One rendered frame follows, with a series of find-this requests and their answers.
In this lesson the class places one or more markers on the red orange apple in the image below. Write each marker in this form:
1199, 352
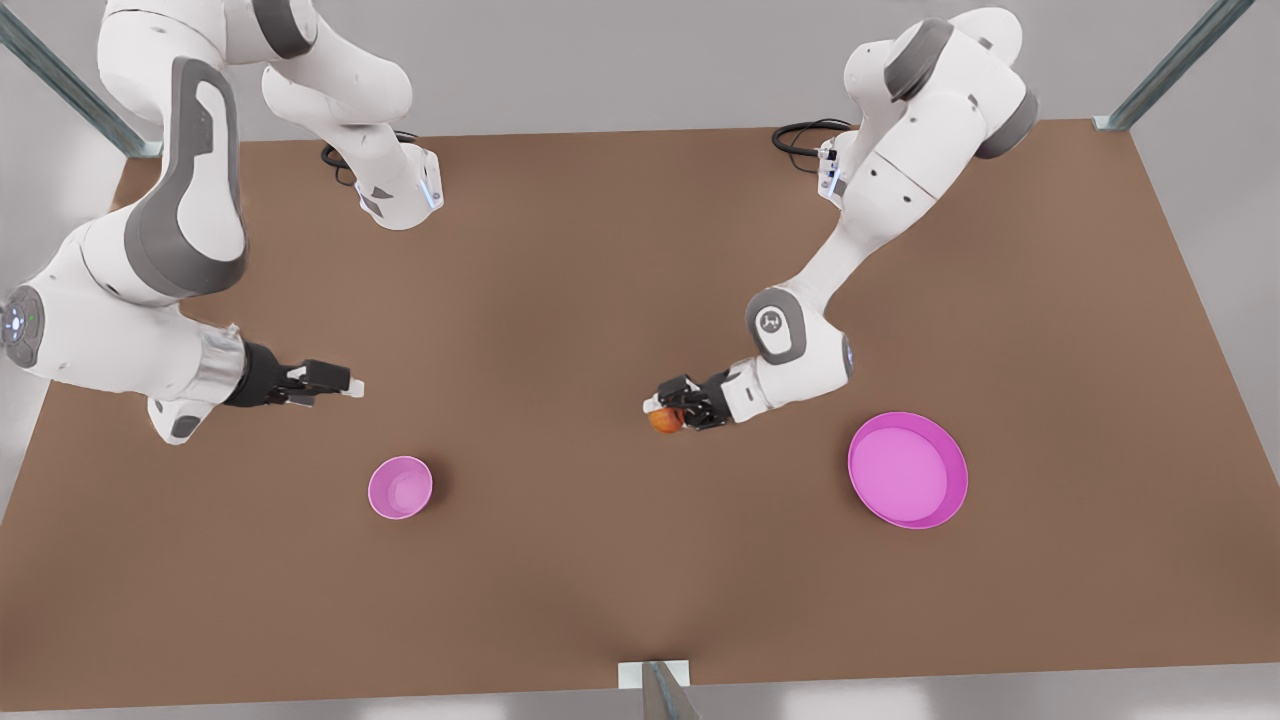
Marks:
665, 420

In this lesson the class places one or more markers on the small pink bowl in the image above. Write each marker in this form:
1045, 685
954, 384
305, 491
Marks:
400, 488

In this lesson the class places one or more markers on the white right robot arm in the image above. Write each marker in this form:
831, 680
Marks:
190, 200

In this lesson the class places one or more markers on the pink plate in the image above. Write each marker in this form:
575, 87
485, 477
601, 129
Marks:
906, 470

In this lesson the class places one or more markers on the silver frame post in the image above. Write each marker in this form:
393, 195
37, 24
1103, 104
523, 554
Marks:
1170, 65
660, 690
70, 85

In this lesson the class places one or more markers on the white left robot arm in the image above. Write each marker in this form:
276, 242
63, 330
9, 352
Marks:
900, 160

